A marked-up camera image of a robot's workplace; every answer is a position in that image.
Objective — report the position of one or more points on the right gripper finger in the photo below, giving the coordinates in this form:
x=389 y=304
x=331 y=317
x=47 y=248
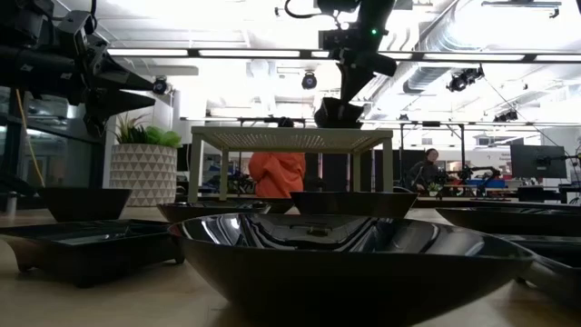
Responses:
x=351 y=86

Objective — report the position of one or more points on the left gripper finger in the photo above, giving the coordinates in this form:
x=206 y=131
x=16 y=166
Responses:
x=113 y=102
x=118 y=79

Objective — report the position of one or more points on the black wavy square plate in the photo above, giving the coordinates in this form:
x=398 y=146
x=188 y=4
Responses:
x=354 y=204
x=338 y=115
x=84 y=204

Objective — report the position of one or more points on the black glossy oval plate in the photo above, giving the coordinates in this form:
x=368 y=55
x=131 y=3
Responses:
x=508 y=222
x=281 y=206
x=318 y=281
x=213 y=212

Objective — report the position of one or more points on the small black square plate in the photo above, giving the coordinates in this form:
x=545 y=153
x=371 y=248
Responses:
x=91 y=254
x=554 y=272

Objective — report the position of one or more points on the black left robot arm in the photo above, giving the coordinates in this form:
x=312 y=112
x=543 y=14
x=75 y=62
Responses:
x=32 y=68

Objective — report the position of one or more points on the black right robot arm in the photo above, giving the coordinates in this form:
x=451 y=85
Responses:
x=379 y=18

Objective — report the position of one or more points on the black background robot arm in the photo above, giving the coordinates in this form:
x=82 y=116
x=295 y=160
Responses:
x=481 y=172

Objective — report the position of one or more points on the succulent in white pot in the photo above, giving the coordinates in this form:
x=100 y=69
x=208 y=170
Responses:
x=143 y=172

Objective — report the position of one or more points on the green perforated metal shelf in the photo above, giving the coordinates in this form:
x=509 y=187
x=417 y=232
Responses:
x=290 y=138

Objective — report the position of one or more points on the person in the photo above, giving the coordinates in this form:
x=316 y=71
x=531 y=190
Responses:
x=422 y=175
x=277 y=175

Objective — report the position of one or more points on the small background potted plant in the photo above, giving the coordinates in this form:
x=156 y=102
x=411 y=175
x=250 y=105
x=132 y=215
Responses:
x=434 y=187

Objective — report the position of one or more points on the black computer monitor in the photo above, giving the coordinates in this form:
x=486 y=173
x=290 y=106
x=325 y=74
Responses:
x=538 y=161

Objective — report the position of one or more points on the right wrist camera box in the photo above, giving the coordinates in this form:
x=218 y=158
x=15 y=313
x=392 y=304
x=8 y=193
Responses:
x=336 y=40

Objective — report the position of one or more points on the black ceiling camera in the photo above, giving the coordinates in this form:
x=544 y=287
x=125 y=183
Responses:
x=309 y=81
x=160 y=85
x=463 y=79
x=506 y=116

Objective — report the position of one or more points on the silver ventilation duct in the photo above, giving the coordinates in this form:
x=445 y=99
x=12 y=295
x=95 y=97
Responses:
x=431 y=45

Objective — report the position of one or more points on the black background rig frame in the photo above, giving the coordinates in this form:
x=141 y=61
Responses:
x=462 y=145

